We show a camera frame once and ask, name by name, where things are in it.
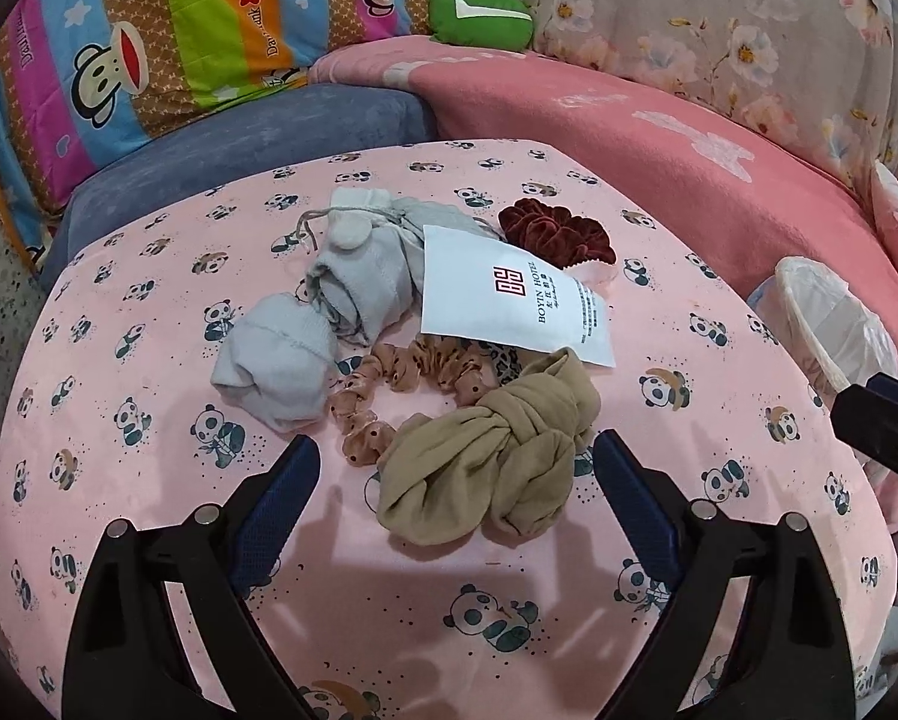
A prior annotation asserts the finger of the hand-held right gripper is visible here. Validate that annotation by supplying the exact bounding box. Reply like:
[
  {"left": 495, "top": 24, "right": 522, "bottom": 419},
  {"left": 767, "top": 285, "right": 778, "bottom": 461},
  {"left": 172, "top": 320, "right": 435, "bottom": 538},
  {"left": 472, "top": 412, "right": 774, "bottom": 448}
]
[{"left": 831, "top": 371, "right": 898, "bottom": 511}]

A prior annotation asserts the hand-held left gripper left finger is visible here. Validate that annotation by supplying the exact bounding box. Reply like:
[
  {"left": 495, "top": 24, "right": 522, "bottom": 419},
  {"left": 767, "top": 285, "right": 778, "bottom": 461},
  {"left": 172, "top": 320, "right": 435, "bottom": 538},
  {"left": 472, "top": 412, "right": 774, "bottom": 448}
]
[{"left": 62, "top": 433, "right": 322, "bottom": 720}]

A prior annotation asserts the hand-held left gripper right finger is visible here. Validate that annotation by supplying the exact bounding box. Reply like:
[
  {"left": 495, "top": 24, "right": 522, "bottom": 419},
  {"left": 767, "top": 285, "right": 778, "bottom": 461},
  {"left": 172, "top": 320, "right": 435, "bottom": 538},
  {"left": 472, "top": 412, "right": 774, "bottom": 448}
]
[{"left": 593, "top": 429, "right": 858, "bottom": 720}]

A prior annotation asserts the pale grey sock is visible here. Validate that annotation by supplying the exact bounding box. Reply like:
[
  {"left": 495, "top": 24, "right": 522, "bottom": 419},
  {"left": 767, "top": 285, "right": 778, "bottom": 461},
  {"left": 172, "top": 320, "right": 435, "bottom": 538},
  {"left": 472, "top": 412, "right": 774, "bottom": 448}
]
[{"left": 210, "top": 292, "right": 341, "bottom": 434}]

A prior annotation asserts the beige knotted cloth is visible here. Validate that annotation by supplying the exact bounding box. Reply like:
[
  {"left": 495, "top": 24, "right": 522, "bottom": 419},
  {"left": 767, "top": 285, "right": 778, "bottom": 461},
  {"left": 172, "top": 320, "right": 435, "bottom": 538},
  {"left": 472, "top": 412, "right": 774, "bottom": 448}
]
[{"left": 376, "top": 347, "right": 601, "bottom": 545}]

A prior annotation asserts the leopard print scrunchie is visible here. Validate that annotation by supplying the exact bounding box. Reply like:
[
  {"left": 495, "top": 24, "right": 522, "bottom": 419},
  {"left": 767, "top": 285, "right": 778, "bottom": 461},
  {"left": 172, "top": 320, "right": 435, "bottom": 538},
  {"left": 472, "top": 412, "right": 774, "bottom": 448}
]
[{"left": 479, "top": 341, "right": 528, "bottom": 387}]

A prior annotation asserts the peach polka dot scrunchie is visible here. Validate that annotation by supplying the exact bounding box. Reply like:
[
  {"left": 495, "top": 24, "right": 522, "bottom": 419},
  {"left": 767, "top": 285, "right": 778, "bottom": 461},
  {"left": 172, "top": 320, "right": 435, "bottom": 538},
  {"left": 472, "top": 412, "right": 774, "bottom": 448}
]
[{"left": 327, "top": 337, "right": 495, "bottom": 470}]

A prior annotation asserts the pink panda print cloth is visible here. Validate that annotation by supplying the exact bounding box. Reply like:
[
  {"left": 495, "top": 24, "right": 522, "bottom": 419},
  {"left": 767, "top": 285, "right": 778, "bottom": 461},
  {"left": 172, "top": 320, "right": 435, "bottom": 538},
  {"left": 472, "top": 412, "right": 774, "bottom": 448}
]
[{"left": 0, "top": 139, "right": 898, "bottom": 720}]

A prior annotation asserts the grey garment with pompom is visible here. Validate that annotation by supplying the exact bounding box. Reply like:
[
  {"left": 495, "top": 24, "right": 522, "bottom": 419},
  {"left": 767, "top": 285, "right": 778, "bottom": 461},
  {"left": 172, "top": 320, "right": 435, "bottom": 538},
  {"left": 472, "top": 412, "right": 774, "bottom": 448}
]
[{"left": 295, "top": 187, "right": 495, "bottom": 350}]

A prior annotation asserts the white paper packet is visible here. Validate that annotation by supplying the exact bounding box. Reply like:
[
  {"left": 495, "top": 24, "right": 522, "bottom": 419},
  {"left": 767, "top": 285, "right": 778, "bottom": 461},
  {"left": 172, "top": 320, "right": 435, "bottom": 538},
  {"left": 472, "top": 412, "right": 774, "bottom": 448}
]
[{"left": 419, "top": 223, "right": 616, "bottom": 368}]

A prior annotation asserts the dark red velvet scrunchie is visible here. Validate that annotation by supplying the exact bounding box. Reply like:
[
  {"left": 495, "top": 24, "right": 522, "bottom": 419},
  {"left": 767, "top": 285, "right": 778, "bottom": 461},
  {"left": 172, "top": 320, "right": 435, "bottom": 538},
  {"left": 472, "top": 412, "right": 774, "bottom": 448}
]
[{"left": 497, "top": 197, "right": 616, "bottom": 269}]

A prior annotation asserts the pink blanket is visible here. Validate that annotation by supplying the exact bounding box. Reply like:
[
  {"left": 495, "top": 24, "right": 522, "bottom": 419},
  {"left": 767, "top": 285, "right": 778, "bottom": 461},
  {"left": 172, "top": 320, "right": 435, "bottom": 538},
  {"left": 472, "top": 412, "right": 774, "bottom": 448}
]
[{"left": 310, "top": 37, "right": 898, "bottom": 391}]

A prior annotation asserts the blue cushion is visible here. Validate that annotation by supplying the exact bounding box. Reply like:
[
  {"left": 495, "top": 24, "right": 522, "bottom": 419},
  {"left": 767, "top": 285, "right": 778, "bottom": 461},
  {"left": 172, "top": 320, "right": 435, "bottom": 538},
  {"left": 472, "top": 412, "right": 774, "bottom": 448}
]
[{"left": 40, "top": 79, "right": 439, "bottom": 293}]

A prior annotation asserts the floral blanket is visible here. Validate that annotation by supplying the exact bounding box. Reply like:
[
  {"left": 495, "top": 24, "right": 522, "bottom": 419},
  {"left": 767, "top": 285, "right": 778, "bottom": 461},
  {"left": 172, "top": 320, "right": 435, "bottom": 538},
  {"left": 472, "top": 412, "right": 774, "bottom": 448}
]
[{"left": 452, "top": 0, "right": 898, "bottom": 188}]

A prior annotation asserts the colourful monkey-print pillow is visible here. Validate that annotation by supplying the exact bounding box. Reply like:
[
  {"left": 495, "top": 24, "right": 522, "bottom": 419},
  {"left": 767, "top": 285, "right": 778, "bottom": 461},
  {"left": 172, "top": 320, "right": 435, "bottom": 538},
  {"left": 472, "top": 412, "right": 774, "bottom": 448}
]
[{"left": 0, "top": 0, "right": 457, "bottom": 271}]

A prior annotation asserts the green cushion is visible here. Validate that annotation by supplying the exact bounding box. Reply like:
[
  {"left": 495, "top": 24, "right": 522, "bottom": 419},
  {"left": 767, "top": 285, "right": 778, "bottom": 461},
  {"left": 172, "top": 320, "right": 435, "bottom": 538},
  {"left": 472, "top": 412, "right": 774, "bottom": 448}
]
[{"left": 428, "top": 0, "right": 534, "bottom": 53}]

